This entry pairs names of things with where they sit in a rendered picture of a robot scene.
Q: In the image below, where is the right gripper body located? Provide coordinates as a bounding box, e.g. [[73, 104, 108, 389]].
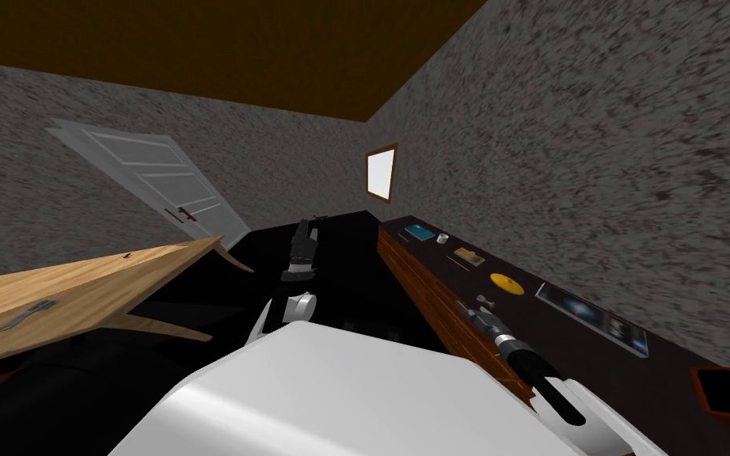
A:
[[464, 306, 503, 340]]

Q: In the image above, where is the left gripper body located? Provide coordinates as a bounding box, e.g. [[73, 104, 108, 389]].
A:
[[288, 218, 321, 270]]

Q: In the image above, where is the yellow plate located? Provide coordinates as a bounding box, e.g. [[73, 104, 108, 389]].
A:
[[489, 272, 526, 298]]

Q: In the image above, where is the dark laptop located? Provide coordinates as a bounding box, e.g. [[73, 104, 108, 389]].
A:
[[534, 281, 650, 359]]

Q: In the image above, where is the brown framed window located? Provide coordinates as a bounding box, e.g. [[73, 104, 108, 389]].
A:
[[364, 142, 399, 204]]

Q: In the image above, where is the dark desk with brown front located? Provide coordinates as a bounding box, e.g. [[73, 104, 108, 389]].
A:
[[377, 215, 730, 456]]

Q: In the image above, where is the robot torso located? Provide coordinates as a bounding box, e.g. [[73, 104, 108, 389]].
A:
[[108, 319, 596, 456]]

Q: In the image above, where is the white panel door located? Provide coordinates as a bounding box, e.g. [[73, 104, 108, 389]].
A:
[[45, 117, 252, 250]]

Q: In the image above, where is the light wooden table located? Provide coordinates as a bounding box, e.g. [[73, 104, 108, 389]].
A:
[[0, 235, 255, 374]]

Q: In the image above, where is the orange box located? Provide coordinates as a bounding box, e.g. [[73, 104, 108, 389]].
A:
[[690, 365, 730, 448]]

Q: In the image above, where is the grey fork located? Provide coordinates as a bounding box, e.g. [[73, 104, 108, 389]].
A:
[[0, 299, 60, 334]]

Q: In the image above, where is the dark door handle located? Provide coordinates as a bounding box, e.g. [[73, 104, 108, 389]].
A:
[[163, 206, 199, 225]]

